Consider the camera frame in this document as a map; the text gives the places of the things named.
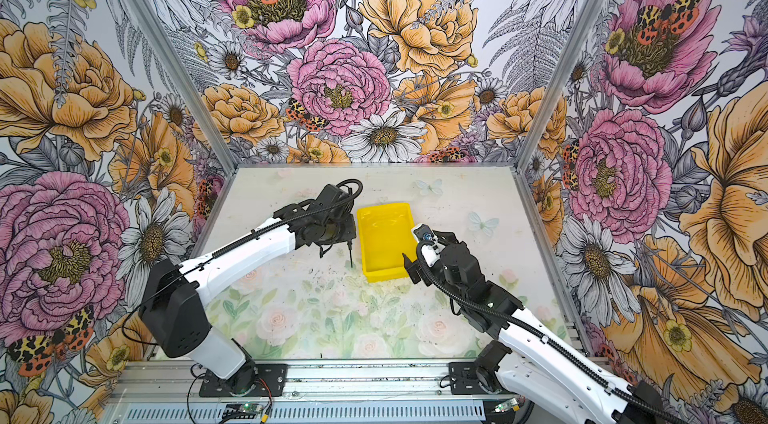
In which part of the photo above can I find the red handled screwdriver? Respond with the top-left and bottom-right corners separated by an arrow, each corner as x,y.
346,240 -> 354,269

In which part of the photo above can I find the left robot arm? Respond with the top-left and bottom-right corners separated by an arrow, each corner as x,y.
136,178 -> 363,395

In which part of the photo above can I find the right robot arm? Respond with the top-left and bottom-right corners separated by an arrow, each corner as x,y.
404,225 -> 676,423

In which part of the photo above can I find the yellow plastic bin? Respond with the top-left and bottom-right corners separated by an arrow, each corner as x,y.
356,202 -> 417,283

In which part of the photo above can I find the right green circuit board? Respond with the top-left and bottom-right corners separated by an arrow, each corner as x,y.
493,398 -> 521,414

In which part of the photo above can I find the green circuit board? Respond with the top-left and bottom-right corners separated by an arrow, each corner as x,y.
220,402 -> 272,423
493,398 -> 521,414

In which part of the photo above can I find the left green circuit board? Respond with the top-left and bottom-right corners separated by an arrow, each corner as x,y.
220,402 -> 272,423

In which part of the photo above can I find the right black corrugated cable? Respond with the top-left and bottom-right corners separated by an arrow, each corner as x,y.
415,240 -> 685,424

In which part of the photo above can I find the black corrugated cable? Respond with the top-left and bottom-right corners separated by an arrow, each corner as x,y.
119,177 -> 365,347
415,240 -> 685,424

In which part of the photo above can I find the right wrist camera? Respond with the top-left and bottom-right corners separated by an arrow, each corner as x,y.
412,224 -> 437,246

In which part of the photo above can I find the left black corrugated cable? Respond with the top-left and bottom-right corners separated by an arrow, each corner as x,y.
119,177 -> 365,347

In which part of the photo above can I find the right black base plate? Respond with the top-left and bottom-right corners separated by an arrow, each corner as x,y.
440,361 -> 503,395

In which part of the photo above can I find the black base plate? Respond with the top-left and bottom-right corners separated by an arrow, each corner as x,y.
198,362 -> 289,398
440,361 -> 503,395

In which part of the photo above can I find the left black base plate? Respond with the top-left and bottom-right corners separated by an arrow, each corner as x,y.
198,362 -> 289,398

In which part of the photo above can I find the aluminium front rail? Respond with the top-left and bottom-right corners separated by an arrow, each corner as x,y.
110,358 -> 489,404

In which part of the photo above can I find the white vented cable duct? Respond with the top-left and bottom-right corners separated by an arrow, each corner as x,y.
112,400 -> 486,423

